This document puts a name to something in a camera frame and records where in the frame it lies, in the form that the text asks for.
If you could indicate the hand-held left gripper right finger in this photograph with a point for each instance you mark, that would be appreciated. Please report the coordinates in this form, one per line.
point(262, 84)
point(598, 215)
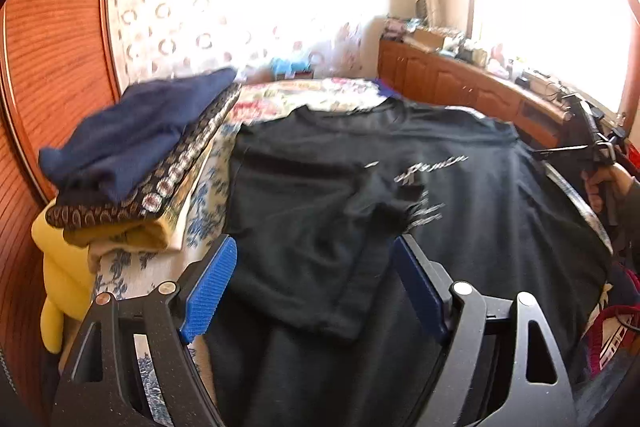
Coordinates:
point(417, 287)

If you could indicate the cardboard box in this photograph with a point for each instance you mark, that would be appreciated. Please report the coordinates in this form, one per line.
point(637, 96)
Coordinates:
point(425, 39)

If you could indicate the black t-shirt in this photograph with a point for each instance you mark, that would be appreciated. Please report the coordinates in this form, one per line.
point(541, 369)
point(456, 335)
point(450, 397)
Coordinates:
point(320, 187)

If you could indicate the colourful floral blanket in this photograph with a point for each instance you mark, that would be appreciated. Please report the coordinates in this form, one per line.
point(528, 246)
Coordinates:
point(305, 94)

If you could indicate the teal cloth bundle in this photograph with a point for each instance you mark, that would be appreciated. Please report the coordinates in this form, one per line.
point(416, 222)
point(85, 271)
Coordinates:
point(290, 66)

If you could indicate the dark patterned folded garment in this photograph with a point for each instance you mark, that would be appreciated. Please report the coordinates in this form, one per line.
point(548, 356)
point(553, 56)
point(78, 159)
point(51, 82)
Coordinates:
point(200, 142)

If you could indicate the navy folded garment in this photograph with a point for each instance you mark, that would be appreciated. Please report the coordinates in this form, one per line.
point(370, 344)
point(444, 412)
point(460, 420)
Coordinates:
point(145, 127)

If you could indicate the wooden headboard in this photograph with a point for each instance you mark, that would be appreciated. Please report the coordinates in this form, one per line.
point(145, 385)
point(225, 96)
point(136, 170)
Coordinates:
point(55, 72)

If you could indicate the blue floral bedsheet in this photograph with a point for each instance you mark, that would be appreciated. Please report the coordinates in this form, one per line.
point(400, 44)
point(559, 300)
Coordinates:
point(210, 187)

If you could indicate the cream folded garment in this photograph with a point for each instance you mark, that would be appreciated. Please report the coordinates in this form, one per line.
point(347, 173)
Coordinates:
point(187, 207)

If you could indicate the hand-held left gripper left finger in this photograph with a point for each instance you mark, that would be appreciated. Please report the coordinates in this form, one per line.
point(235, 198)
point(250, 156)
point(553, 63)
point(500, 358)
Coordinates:
point(210, 287)

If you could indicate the white patterned curtain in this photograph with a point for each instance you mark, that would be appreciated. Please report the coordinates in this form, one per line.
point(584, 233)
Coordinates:
point(240, 2)

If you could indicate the yellow plush toy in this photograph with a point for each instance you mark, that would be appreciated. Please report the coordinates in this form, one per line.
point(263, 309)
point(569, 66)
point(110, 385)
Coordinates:
point(62, 277)

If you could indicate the clutter of small things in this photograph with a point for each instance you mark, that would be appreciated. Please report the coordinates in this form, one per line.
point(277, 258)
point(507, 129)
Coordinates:
point(480, 52)

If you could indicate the person's right hand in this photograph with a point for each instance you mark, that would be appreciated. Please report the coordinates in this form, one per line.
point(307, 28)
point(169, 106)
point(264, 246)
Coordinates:
point(612, 187)

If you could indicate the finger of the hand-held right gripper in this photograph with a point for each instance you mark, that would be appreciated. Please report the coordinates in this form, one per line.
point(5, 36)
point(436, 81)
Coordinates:
point(562, 152)

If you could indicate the dark red printed cloth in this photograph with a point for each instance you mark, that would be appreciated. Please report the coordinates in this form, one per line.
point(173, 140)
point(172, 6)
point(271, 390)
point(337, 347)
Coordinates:
point(612, 332)

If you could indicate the wooden cabinet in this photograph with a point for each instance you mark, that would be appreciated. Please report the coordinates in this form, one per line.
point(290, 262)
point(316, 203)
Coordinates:
point(460, 79)

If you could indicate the mustard yellow folded garment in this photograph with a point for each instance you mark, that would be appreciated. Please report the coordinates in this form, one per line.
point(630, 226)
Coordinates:
point(135, 234)

